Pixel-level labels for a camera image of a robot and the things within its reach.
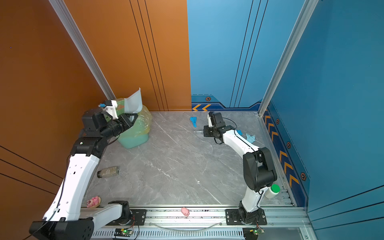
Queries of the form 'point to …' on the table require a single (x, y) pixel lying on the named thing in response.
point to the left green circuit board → (122, 232)
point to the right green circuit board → (257, 231)
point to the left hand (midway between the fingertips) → (137, 113)
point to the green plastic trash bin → (130, 141)
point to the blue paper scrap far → (194, 120)
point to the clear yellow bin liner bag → (142, 125)
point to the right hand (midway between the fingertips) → (204, 130)
